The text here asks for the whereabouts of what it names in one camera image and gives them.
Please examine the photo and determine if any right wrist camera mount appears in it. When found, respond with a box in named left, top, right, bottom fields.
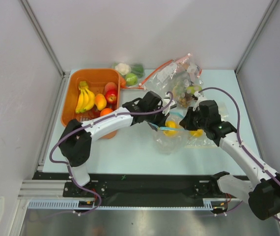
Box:
left=193, top=91, right=208, bottom=111

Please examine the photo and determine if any fake orange mango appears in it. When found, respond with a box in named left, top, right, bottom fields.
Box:
left=95, top=93, right=107, bottom=111

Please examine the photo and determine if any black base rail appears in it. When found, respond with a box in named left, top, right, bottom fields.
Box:
left=31, top=172, right=248, bottom=207

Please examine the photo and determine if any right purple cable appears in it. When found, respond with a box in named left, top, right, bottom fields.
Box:
left=197, top=87, right=280, bottom=226

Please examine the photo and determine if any orange plastic basket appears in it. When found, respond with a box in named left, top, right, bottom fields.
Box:
left=61, top=68, right=122, bottom=126

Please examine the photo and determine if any fake white cauliflower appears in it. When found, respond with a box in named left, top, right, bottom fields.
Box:
left=114, top=63, right=131, bottom=76

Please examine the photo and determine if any red zip bag of food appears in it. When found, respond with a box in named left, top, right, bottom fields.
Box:
left=141, top=53, right=203, bottom=108

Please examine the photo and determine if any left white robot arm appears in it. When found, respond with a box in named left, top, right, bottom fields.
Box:
left=58, top=91, right=173, bottom=197

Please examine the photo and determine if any fake green apple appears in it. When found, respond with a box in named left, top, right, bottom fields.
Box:
left=125, top=73, right=138, bottom=86

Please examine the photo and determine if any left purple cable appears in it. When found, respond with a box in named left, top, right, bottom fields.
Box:
left=49, top=91, right=174, bottom=217

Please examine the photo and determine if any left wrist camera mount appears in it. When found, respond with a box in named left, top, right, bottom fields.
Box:
left=162, top=97, right=177, bottom=115

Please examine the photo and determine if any fake peach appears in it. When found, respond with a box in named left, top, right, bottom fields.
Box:
left=104, top=82, right=118, bottom=93

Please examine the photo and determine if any blue zip clear bag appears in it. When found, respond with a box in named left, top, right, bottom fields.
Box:
left=152, top=112, right=188, bottom=155

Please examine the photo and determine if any fake yellow pepper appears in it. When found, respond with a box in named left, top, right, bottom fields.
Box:
left=190, top=129, right=203, bottom=138

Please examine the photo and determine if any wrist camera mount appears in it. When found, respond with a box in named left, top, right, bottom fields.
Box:
left=193, top=91, right=208, bottom=111
left=162, top=97, right=177, bottom=115

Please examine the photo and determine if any fake red apple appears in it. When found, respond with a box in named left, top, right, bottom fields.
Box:
left=105, top=89, right=118, bottom=104

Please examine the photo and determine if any fake yellow lemon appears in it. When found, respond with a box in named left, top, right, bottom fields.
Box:
left=163, top=120, right=178, bottom=137

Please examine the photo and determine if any purple cable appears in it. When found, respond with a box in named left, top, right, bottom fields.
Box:
left=49, top=91, right=174, bottom=217
left=197, top=87, right=280, bottom=226

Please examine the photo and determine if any fake green pear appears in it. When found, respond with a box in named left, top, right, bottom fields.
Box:
left=187, top=85, right=202, bottom=94

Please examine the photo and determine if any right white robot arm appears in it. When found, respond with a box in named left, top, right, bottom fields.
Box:
left=180, top=100, right=280, bottom=220

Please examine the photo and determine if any bag with cauliflower and apple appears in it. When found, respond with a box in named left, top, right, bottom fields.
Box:
left=112, top=62, right=144, bottom=90

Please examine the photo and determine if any clear bag with pear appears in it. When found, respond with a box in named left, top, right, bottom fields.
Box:
left=185, top=102, right=229, bottom=148

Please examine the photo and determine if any yellow fake banana bunch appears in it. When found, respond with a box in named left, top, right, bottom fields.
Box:
left=75, top=81, right=95, bottom=114

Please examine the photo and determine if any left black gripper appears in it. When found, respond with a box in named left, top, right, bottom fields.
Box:
left=144, top=105, right=169, bottom=131

